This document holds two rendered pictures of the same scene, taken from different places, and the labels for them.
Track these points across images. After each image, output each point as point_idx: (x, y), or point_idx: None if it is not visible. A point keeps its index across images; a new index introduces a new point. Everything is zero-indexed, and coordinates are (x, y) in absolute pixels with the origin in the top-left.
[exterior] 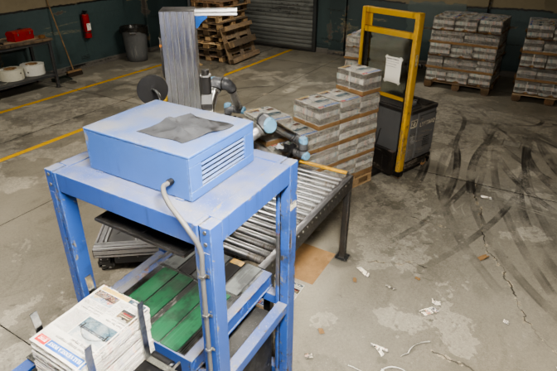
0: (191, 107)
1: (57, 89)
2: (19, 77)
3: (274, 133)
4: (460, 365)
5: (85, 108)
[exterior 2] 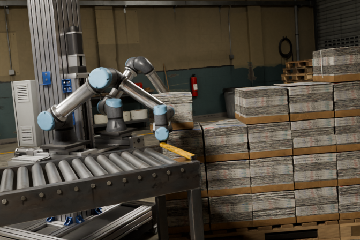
0: (51, 66)
1: (150, 131)
2: (124, 118)
3: None
4: None
5: (151, 141)
